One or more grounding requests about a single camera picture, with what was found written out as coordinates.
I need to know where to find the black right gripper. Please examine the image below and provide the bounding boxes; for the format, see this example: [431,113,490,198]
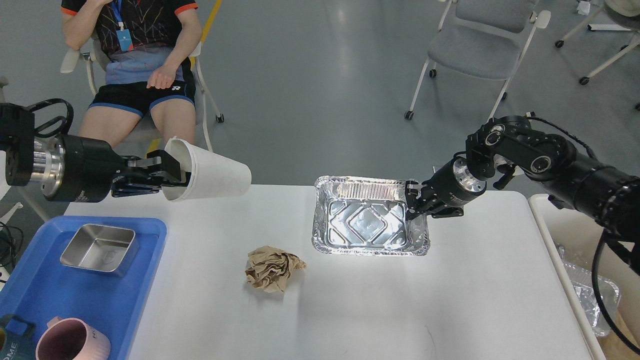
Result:
[405,157,487,221]

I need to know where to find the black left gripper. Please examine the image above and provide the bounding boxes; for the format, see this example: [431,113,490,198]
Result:
[30,134,188,203]

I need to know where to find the white plastic cup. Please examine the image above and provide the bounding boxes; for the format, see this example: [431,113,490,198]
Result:
[162,137,252,202]

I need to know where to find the stainless steel tray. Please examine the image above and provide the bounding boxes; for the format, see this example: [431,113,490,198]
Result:
[59,223,140,278]

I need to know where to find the aluminium foil tray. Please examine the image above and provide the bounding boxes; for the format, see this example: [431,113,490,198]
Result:
[311,175,431,256]

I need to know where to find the brown paper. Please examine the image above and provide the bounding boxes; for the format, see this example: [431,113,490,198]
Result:
[244,246,307,294]

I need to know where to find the pink mug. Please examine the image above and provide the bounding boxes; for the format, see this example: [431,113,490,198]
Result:
[35,316,111,360]

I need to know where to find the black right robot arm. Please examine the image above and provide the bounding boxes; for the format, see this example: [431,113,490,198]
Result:
[404,112,640,353]

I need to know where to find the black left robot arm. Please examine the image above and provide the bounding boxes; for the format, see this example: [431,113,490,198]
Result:
[0,98,192,203]

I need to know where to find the white chair under person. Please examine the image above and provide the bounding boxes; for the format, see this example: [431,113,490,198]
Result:
[60,34,225,152]

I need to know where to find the seated person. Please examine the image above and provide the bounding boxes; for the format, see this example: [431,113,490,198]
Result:
[61,0,202,147]

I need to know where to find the white side table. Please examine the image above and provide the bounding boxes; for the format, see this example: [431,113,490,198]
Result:
[0,145,52,223]

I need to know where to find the white plastic bin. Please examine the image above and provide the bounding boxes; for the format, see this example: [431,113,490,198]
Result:
[528,194,639,360]

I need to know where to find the blue plastic tray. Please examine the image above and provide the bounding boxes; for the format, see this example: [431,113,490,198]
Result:
[0,216,167,360]

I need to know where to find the grey chair far left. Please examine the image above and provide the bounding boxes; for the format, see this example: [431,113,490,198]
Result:
[0,75,9,104]

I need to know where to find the grey chair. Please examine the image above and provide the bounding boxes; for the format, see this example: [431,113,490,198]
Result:
[0,75,9,104]
[403,0,552,121]

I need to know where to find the foil tray in bin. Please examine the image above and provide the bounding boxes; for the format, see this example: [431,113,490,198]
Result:
[554,243,621,338]

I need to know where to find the white chair far right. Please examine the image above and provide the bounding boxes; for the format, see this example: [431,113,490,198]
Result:
[555,0,640,111]

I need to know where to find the black cables left edge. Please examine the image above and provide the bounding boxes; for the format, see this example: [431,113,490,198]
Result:
[0,220,26,281]

